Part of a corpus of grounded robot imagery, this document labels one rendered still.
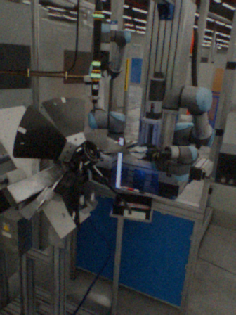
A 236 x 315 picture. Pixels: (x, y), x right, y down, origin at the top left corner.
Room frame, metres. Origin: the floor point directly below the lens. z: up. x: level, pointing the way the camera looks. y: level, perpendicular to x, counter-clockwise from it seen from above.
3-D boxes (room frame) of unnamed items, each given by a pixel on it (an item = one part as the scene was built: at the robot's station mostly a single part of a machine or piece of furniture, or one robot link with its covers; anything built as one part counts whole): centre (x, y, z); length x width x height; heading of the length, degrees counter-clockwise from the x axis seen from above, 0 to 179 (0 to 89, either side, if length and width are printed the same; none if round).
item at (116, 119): (2.17, 0.03, 1.20); 0.13 x 0.12 x 0.14; 98
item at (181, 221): (1.72, -0.11, 0.45); 0.82 x 0.02 x 0.66; 66
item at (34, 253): (1.40, 0.38, 0.56); 0.19 x 0.04 x 0.04; 66
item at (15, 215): (1.37, 0.53, 0.73); 0.15 x 0.09 x 0.22; 66
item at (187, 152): (1.56, -0.37, 1.17); 0.11 x 0.08 x 0.09; 102
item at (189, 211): (1.72, -0.11, 0.82); 0.90 x 0.04 x 0.08; 66
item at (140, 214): (1.54, -0.11, 0.85); 0.22 x 0.17 x 0.07; 82
